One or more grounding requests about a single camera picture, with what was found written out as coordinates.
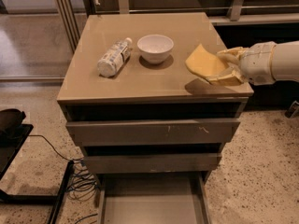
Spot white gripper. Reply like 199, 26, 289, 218
206, 42, 277, 86

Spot yellow sponge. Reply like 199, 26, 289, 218
185, 44, 229, 78

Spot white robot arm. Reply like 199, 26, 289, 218
206, 41, 299, 86

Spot grey drawer cabinet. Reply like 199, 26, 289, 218
56, 11, 255, 185

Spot grey top drawer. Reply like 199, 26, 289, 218
66, 119, 239, 147

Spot grey middle drawer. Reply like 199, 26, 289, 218
84, 153, 221, 174

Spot grey open bottom drawer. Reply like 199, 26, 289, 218
96, 173, 212, 224

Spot small dark floor object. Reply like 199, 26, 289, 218
285, 101, 299, 119

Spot white ceramic bowl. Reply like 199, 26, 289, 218
137, 35, 174, 64

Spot clear plastic water bottle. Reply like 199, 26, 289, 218
97, 37, 132, 77

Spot black stand base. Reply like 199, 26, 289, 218
0, 108, 75, 224

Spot metal railing frame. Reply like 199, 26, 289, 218
55, 0, 299, 48

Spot tangled black and blue cables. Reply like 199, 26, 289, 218
27, 134, 99, 224

